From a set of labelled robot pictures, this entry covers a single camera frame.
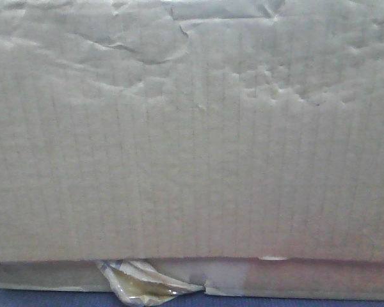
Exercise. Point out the large brown cardboard box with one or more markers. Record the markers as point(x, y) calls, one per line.
point(236, 145)

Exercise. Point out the torn clear packing tape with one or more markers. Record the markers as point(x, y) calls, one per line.
point(137, 283)

